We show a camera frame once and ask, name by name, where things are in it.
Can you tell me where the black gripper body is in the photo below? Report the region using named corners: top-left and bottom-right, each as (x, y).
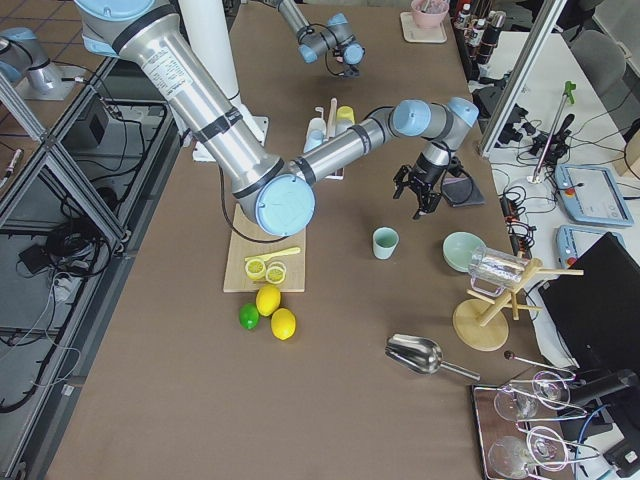
top-left (399, 161), bottom-right (443, 205)
top-left (337, 50), bottom-right (360, 76)

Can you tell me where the mint green cup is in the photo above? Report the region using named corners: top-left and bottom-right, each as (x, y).
top-left (372, 227), bottom-right (399, 260)

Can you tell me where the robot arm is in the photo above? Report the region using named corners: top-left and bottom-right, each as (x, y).
top-left (76, 1), bottom-right (479, 237)
top-left (262, 0), bottom-right (365, 78)

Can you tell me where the yellow cup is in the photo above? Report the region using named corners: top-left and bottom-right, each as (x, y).
top-left (336, 105), bottom-right (355, 126)

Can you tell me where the cream white cup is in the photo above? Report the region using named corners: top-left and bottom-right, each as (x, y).
top-left (307, 117), bottom-right (327, 135)

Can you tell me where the light blue cup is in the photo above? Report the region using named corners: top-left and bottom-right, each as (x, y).
top-left (303, 130), bottom-right (324, 153)

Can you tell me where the grey folded cloth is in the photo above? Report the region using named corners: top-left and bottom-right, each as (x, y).
top-left (441, 175), bottom-right (485, 208)

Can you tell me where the green bowl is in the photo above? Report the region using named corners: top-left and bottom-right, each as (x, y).
top-left (442, 231), bottom-right (486, 273)

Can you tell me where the cream plastic tray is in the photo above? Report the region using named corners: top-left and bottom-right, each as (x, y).
top-left (400, 12), bottom-right (447, 44)

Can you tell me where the pink bowl with ice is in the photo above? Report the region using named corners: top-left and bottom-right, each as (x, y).
top-left (410, 0), bottom-right (449, 29)

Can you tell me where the clear glass pitcher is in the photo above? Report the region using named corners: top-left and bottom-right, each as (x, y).
top-left (468, 246), bottom-right (529, 297)

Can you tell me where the wooden mug tree stand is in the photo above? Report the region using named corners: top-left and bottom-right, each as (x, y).
top-left (453, 258), bottom-right (584, 352)

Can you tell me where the blue teach pendant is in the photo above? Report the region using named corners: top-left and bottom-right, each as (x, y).
top-left (556, 225), bottom-right (606, 268)
top-left (554, 165), bottom-right (634, 227)

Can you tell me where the metal scoop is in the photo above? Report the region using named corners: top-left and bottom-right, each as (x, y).
top-left (385, 333), bottom-right (481, 382)

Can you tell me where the yellow plastic knife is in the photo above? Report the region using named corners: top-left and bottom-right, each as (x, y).
top-left (244, 246), bottom-right (301, 262)

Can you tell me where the lemon slice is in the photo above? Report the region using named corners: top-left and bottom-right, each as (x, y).
top-left (265, 262), bottom-right (287, 285)
top-left (244, 260), bottom-right (267, 281)

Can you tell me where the wooden cutting board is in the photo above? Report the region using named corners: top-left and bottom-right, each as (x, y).
top-left (223, 206), bottom-right (306, 293)

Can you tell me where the reacher grabber stick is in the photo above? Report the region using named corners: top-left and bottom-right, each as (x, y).
top-left (527, 81), bottom-right (576, 184)

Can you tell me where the whole yellow lemon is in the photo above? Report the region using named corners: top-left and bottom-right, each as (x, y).
top-left (271, 308), bottom-right (297, 340)
top-left (255, 284), bottom-right (281, 317)

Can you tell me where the green lime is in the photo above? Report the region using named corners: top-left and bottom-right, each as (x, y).
top-left (238, 303), bottom-right (261, 330)

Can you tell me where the black laptop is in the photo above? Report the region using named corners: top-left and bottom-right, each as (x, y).
top-left (539, 233), bottom-right (639, 372)

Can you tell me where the wine glass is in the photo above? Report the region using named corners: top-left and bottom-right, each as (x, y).
top-left (494, 370), bottom-right (570, 422)
top-left (488, 426), bottom-right (569, 479)

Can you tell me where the white wire cup rack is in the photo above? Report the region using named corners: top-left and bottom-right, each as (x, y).
top-left (302, 97), bottom-right (347, 181)

